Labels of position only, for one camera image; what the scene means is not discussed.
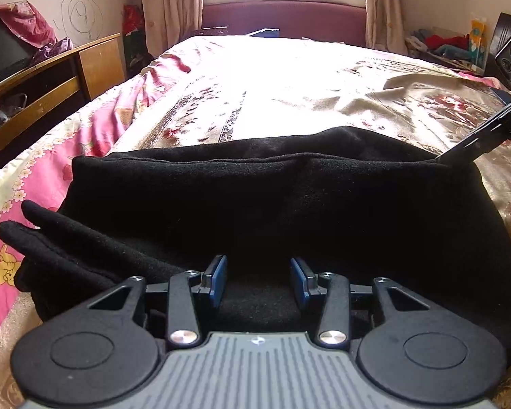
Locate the black pants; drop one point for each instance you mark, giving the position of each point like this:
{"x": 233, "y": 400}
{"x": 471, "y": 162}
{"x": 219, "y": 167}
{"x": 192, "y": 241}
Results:
{"x": 281, "y": 204}

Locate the blue flat object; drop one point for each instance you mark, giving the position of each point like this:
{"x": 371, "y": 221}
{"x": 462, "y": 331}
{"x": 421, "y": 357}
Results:
{"x": 264, "y": 33}

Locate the yellow and blue box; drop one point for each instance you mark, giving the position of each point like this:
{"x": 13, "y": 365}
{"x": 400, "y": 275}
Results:
{"x": 477, "y": 36}

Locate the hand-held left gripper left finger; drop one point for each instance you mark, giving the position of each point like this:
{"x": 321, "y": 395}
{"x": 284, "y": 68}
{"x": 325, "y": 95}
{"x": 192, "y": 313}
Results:
{"x": 216, "y": 281}

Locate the pink floral cloth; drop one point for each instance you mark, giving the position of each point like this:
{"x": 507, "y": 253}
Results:
{"x": 25, "y": 21}

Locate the purple cloth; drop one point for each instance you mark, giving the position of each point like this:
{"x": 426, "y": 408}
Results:
{"x": 53, "y": 51}

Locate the red cloth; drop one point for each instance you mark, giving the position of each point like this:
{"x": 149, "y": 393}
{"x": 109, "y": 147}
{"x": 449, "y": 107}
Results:
{"x": 447, "y": 41}

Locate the maroon bed headboard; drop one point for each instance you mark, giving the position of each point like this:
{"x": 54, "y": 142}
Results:
{"x": 281, "y": 19}

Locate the pink printed bed sheet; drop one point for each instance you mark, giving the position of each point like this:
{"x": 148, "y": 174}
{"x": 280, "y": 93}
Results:
{"x": 123, "y": 110}

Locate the beige curtain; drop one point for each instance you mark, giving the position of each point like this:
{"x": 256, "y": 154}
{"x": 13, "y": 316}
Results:
{"x": 174, "y": 8}
{"x": 383, "y": 8}

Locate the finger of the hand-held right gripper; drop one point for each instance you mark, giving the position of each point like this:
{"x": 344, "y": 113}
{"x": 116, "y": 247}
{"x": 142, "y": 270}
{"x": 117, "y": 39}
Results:
{"x": 468, "y": 147}

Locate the wooden TV cabinet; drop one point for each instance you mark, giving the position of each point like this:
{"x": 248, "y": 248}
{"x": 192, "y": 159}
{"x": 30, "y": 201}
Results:
{"x": 89, "y": 68}

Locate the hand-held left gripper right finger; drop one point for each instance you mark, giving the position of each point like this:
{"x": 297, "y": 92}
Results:
{"x": 300, "y": 283}

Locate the bed with floral cover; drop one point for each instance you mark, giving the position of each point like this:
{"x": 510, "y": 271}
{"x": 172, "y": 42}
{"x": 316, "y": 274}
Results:
{"x": 323, "y": 85}

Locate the black television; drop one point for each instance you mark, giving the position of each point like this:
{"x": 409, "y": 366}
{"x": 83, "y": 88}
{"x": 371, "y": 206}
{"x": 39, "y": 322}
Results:
{"x": 4, "y": 55}

